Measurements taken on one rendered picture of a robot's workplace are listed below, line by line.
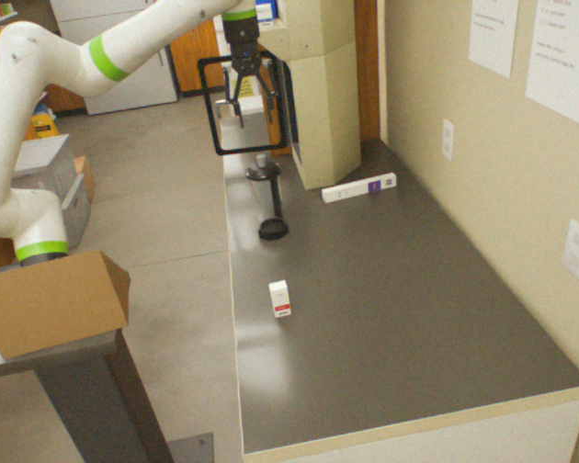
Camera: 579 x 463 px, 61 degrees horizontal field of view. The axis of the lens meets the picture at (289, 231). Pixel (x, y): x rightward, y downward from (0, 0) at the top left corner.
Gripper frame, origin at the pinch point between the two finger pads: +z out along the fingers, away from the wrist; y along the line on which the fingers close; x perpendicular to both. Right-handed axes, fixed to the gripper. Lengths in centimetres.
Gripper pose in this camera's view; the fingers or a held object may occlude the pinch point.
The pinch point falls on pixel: (255, 115)
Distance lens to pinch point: 144.7
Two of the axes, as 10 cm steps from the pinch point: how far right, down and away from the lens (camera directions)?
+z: 1.2, 8.4, 5.3
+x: 1.4, 5.1, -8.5
